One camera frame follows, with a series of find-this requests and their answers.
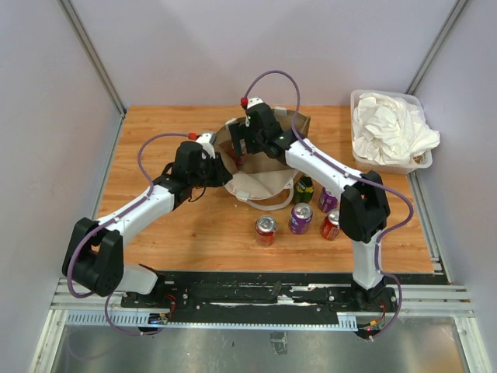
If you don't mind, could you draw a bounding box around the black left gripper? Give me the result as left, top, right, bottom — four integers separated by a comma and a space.
190, 152, 234, 188

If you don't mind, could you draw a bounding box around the red cola can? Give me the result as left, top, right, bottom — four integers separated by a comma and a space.
255, 215, 277, 247
320, 208, 340, 240
231, 140, 247, 167

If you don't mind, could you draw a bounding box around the burlap canvas tote bag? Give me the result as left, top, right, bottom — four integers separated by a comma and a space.
214, 126, 300, 211

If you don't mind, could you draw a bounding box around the green glass bottle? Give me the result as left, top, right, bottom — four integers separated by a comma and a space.
293, 174, 315, 204

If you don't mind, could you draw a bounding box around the purple Fanta can front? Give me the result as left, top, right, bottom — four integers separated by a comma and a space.
288, 203, 313, 235

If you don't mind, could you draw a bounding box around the purple fanta can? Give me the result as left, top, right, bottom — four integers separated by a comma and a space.
288, 203, 313, 235
318, 187, 339, 213

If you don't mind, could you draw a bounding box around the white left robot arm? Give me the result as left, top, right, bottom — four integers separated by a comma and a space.
62, 138, 231, 308

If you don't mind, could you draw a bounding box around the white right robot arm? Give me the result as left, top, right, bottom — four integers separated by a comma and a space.
226, 97, 390, 311

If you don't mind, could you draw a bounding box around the white crumpled cloth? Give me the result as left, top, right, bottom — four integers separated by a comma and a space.
356, 92, 441, 166

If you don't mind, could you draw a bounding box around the white plastic basket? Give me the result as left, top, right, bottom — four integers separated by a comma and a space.
349, 89, 434, 172

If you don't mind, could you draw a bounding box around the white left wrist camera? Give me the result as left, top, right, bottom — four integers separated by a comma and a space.
196, 131, 217, 159

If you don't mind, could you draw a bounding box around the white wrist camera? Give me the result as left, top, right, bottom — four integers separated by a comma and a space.
196, 131, 217, 159
240, 97, 264, 127

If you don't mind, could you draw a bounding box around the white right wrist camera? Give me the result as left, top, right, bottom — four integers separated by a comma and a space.
240, 97, 264, 127

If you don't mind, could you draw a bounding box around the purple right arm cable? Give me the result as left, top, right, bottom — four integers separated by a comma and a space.
239, 69, 415, 343

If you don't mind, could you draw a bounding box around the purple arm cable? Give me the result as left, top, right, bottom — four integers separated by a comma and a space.
239, 69, 415, 343
66, 131, 197, 337

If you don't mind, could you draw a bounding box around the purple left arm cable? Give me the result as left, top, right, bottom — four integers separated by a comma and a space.
66, 131, 197, 337

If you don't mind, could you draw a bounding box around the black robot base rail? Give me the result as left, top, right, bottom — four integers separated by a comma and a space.
115, 270, 400, 329

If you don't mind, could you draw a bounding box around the aluminium frame post left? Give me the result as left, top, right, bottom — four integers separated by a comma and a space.
57, 0, 127, 118

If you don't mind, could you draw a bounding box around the aluminium frame post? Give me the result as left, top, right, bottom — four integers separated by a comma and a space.
405, 0, 472, 96
57, 0, 127, 118

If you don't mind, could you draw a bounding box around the aluminium frame post right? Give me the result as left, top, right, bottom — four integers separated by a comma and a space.
405, 0, 472, 96

